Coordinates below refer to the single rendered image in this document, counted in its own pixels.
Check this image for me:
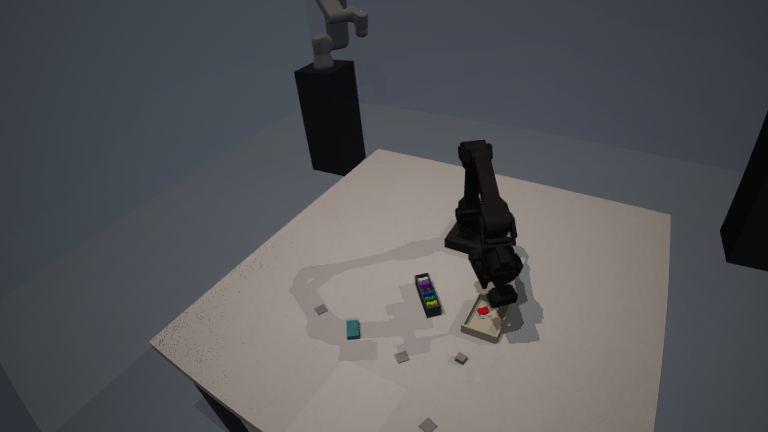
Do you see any beige rectangular tray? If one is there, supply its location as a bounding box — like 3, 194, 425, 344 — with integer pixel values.
461, 292, 512, 345

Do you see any teal rectangular block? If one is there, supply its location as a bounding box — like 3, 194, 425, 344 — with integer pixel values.
346, 320, 360, 340

